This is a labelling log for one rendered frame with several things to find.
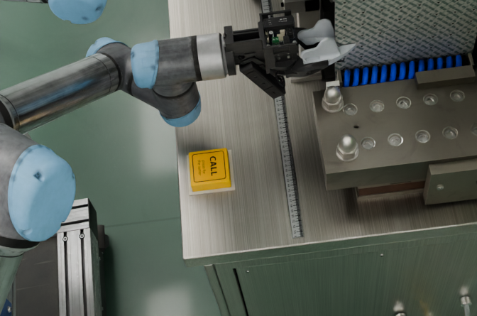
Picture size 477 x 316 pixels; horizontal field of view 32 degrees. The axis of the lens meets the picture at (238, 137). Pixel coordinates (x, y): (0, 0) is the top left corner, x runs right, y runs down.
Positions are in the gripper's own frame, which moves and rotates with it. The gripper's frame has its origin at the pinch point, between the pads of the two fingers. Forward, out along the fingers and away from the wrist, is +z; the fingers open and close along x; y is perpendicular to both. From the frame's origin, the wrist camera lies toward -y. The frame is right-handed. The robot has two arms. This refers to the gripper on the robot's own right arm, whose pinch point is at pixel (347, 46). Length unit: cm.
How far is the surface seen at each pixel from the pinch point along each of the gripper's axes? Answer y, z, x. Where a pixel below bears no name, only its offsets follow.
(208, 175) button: -16.6, -26.2, -11.8
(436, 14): 5.7, 14.0, -0.3
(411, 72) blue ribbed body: -5.2, 10.4, -3.2
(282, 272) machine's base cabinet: -31.2, -15.4, -25.6
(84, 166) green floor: -109, -73, 47
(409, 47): -2.2, 10.3, -0.2
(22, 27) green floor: -109, -95, 106
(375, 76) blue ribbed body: -5.1, 4.4, -3.2
